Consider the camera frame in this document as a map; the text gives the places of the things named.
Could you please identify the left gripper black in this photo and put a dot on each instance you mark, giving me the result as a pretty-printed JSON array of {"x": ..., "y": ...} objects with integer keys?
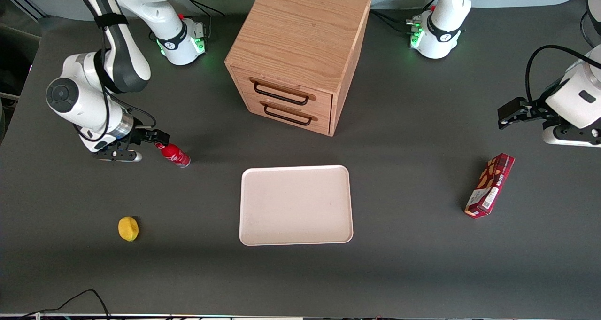
[{"x": 534, "y": 109}]

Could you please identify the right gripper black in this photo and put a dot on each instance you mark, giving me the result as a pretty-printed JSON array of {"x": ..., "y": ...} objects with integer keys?
[{"x": 141, "y": 135}]

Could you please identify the red coke bottle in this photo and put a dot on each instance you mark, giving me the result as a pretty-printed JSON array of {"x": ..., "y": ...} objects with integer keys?
[{"x": 174, "y": 156}]

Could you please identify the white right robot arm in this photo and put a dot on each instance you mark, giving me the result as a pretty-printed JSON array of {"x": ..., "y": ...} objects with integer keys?
[{"x": 75, "y": 99}]

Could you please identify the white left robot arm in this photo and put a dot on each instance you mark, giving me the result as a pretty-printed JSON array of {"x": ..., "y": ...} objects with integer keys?
[{"x": 441, "y": 24}]

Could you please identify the cream plastic tray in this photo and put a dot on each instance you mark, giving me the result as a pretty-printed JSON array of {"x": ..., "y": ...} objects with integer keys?
[{"x": 296, "y": 205}]

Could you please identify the red tartan cookie box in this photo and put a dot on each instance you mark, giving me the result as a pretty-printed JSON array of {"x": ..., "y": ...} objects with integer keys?
[{"x": 490, "y": 184}]

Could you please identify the yellow lemon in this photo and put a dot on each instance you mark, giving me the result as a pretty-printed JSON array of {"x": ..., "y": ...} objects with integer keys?
[{"x": 128, "y": 229}]

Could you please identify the wooden drawer front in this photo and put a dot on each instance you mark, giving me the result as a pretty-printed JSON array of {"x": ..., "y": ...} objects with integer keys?
[
  {"x": 321, "y": 122},
  {"x": 324, "y": 101}
]

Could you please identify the wooden drawer cabinet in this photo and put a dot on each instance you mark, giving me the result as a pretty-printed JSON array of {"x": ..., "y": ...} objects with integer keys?
[{"x": 300, "y": 28}]

